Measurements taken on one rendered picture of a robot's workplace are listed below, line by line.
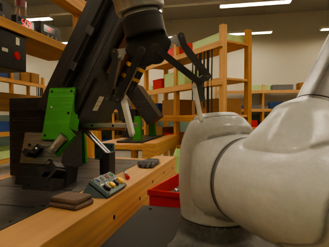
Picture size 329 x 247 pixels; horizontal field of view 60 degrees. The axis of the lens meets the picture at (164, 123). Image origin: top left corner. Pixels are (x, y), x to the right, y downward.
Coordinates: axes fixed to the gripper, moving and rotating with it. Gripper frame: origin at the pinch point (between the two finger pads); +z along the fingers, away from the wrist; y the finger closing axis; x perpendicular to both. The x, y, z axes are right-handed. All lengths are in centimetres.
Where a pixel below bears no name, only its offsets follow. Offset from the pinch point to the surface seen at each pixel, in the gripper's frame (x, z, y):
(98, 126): -61, 6, 32
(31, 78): -654, -70, 351
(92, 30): -56, -30, 23
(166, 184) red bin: -47, 31, 8
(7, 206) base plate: -20, 18, 51
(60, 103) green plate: -55, -7, 42
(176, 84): -391, 9, -1
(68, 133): -49, 5, 40
